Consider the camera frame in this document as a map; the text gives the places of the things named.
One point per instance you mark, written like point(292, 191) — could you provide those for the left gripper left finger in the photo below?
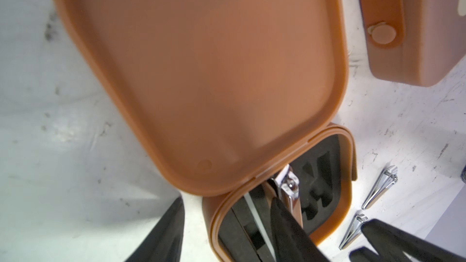
point(165, 240)

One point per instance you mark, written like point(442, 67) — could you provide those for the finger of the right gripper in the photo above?
point(364, 254)
point(395, 245)

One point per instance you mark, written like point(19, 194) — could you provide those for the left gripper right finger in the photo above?
point(291, 243)

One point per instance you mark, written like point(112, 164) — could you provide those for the large brown nail clipper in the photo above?
point(286, 184)

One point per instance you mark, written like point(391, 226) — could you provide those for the brown case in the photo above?
point(415, 42)
point(223, 94)

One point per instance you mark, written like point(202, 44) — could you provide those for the small brown clipper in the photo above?
point(353, 231)
point(386, 179)

